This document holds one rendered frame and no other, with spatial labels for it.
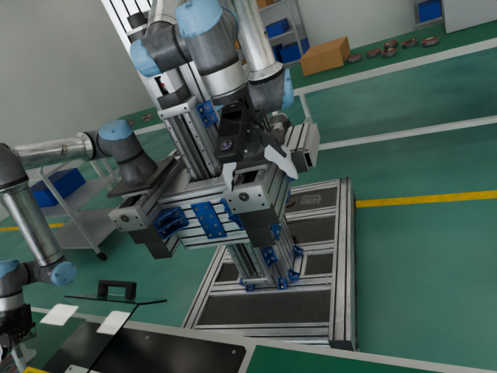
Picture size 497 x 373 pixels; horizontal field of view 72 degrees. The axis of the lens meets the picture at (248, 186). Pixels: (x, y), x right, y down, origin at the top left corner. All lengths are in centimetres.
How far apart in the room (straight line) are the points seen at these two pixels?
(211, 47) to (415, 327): 154
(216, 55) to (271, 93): 52
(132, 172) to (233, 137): 87
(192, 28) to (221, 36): 5
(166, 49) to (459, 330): 159
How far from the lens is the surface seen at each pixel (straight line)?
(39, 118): 711
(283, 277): 180
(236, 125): 60
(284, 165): 66
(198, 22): 60
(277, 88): 110
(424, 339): 180
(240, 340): 99
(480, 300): 193
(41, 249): 125
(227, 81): 61
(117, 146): 140
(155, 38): 74
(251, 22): 106
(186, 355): 101
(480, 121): 299
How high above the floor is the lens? 147
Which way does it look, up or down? 26 degrees down
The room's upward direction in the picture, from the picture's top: 23 degrees counter-clockwise
